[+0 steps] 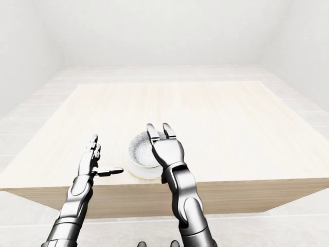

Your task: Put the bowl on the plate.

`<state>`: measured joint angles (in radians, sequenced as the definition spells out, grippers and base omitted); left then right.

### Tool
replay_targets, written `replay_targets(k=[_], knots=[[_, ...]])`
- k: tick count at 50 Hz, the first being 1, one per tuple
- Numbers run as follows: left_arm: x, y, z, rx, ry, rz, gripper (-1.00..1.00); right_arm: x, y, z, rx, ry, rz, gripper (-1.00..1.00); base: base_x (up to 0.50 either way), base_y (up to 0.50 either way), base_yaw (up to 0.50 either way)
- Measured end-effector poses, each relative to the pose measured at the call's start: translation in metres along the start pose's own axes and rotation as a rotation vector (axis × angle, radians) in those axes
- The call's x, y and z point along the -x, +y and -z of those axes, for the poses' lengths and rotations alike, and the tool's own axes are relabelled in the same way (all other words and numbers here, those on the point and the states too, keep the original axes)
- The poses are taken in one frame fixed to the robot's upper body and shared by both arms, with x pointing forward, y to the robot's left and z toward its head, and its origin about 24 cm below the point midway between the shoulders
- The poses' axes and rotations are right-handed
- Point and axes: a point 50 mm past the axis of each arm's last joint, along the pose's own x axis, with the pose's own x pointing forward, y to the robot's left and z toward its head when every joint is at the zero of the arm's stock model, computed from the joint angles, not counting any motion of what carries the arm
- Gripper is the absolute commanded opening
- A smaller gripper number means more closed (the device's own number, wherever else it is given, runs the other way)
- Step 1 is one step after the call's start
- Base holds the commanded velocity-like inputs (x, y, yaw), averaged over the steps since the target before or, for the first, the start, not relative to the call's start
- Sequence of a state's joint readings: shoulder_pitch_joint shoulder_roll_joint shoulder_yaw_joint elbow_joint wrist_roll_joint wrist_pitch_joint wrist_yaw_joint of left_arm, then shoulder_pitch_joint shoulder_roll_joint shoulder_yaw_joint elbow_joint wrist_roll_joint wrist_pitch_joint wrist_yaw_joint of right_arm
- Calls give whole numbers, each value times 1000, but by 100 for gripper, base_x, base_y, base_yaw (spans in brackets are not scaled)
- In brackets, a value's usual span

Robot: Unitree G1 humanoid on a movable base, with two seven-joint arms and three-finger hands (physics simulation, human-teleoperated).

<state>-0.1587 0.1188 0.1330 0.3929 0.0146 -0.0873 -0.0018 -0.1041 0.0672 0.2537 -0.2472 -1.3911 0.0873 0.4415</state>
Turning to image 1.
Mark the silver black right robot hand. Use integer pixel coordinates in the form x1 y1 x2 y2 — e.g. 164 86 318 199
146 122 186 170

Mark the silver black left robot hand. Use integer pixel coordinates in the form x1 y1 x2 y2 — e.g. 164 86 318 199
78 133 124 179

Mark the white bowl with grey inside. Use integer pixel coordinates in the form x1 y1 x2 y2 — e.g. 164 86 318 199
124 130 163 180

